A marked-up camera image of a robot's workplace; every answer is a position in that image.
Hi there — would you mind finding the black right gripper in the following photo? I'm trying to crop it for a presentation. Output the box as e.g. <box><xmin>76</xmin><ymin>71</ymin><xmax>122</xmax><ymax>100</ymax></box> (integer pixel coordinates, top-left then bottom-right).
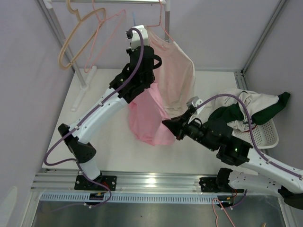
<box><xmin>162</xmin><ymin>110</ymin><xmax>216</xmax><ymax>151</ymax></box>

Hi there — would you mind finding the pink t shirt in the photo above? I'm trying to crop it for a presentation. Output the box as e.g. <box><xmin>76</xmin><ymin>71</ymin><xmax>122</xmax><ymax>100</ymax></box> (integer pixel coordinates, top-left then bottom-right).
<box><xmin>128</xmin><ymin>83</ymin><xmax>175</xmax><ymax>146</ymax></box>

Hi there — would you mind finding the green and white t shirt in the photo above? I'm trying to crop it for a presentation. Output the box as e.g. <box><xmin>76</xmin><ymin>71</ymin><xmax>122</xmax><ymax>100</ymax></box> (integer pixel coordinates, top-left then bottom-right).
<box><xmin>209</xmin><ymin>88</ymin><xmax>291</xmax><ymax>132</ymax></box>

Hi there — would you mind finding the blue hanger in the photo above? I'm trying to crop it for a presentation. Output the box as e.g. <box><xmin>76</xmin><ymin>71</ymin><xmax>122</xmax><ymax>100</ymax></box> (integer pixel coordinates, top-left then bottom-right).
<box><xmin>132</xmin><ymin>12</ymin><xmax>136</xmax><ymax>26</ymax></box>

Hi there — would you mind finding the pink hanger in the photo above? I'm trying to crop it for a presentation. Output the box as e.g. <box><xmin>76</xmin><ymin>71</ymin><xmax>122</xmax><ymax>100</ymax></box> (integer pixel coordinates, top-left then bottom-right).
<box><xmin>84</xmin><ymin>0</ymin><xmax>127</xmax><ymax>73</ymax></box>
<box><xmin>147</xmin><ymin>0</ymin><xmax>175</xmax><ymax>43</ymax></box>

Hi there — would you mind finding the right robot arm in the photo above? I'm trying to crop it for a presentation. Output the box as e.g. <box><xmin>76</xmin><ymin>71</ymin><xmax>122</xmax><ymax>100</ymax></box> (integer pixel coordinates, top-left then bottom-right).
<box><xmin>162</xmin><ymin>111</ymin><xmax>303</xmax><ymax>210</ymax></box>

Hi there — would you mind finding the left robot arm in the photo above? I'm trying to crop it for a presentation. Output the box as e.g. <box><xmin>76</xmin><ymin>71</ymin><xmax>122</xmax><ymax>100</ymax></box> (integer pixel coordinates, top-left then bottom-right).
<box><xmin>58</xmin><ymin>45</ymin><xmax>162</xmax><ymax>190</ymax></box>

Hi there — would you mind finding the white perforated basket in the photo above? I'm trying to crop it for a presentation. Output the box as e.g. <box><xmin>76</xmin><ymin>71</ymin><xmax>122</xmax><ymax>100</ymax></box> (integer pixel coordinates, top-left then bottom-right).
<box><xmin>232</xmin><ymin>119</ymin><xmax>279</xmax><ymax>149</ymax></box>

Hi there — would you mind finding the metal clothes rack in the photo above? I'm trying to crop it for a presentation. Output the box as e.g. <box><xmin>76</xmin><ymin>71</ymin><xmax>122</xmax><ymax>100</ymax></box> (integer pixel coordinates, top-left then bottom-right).
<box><xmin>41</xmin><ymin>0</ymin><xmax>173</xmax><ymax>112</ymax></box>

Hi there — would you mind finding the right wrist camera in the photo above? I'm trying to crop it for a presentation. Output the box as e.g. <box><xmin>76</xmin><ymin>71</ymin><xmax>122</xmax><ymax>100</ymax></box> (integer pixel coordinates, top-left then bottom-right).
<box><xmin>187</xmin><ymin>96</ymin><xmax>204</xmax><ymax>123</ymax></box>

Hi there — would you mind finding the aluminium frame post right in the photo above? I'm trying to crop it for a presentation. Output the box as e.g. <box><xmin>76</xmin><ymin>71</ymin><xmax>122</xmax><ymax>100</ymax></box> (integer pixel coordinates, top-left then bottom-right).
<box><xmin>241</xmin><ymin>0</ymin><xmax>289</xmax><ymax>76</ymax></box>

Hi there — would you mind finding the aluminium frame post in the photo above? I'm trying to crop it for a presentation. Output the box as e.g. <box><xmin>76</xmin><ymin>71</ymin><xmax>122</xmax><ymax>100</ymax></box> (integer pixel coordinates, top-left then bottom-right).
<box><xmin>241</xmin><ymin>0</ymin><xmax>289</xmax><ymax>76</ymax></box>
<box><xmin>35</xmin><ymin>0</ymin><xmax>87</xmax><ymax>88</ymax></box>

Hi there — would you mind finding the pink cable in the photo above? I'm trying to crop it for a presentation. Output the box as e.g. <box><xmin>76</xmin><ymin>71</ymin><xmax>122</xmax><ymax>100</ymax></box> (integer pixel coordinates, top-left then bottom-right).
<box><xmin>212</xmin><ymin>198</ymin><xmax>236</xmax><ymax>227</ymax></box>

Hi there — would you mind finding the aluminium mounting rail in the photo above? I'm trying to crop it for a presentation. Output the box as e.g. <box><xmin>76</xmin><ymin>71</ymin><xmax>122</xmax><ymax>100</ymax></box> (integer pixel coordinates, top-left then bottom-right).
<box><xmin>31</xmin><ymin>169</ymin><xmax>249</xmax><ymax>205</ymax></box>

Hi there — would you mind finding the aluminium frame post left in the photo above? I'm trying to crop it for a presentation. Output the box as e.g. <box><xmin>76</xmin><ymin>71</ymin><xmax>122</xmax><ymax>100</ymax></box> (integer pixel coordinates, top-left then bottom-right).
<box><xmin>35</xmin><ymin>0</ymin><xmax>87</xmax><ymax>88</ymax></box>

